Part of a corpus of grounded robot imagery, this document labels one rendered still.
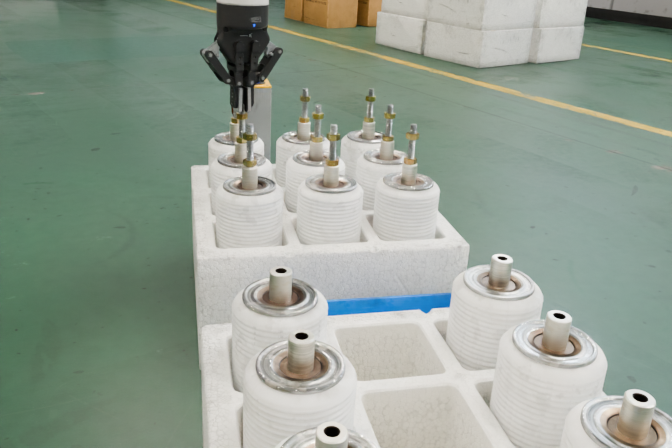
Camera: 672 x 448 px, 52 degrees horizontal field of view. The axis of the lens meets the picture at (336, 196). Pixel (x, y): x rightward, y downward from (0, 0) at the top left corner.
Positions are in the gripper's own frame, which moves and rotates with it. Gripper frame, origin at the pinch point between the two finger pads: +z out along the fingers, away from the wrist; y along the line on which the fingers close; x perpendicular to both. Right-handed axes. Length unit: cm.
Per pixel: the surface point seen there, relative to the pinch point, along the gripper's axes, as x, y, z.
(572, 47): 155, 275, 29
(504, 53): 153, 221, 29
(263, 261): -18.6, -5.6, 17.9
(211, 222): -5.3, -7.4, 17.1
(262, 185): -11.6, -2.3, 9.8
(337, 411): -56, -19, 11
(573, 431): -69, -5, 10
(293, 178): -5.1, 6.6, 12.2
